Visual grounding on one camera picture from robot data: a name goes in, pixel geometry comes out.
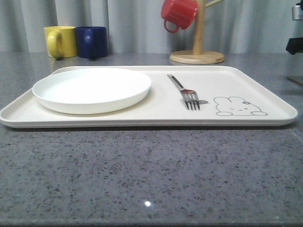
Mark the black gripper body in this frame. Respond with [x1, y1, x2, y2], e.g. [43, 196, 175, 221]
[286, 37, 303, 55]

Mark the silver metal fork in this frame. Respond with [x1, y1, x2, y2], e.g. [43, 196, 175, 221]
[167, 74, 200, 111]

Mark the white round plate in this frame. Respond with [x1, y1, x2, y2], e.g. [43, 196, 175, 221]
[32, 68, 152, 114]

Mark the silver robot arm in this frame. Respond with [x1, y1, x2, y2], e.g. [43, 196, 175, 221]
[286, 1, 303, 55]

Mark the grey curtain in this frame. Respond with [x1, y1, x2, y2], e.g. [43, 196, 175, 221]
[0, 0, 303, 53]

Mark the beige rabbit print tray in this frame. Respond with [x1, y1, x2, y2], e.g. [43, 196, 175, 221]
[0, 66, 298, 128]

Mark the wooden mug tree stand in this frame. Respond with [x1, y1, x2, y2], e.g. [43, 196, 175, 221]
[169, 0, 225, 65]

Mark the red ribbed mug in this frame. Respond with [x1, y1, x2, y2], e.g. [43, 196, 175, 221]
[161, 0, 198, 33]

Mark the dark blue mug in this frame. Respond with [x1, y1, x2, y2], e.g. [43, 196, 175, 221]
[75, 26, 108, 59]

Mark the yellow mug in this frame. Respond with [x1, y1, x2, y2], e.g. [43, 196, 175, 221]
[44, 26, 77, 59]

